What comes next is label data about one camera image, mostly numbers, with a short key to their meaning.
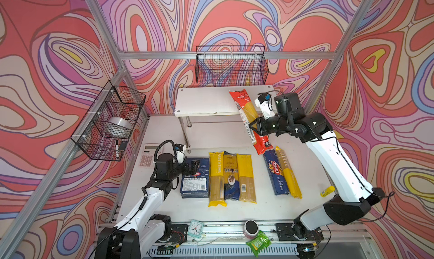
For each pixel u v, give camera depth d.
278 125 0.53
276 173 0.88
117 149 0.72
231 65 0.96
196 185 0.80
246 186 0.84
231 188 0.84
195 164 0.76
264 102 0.58
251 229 0.71
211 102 0.79
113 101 0.75
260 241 0.71
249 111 0.65
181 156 0.72
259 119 0.60
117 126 0.69
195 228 0.73
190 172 0.76
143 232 0.42
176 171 0.70
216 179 0.86
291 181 0.84
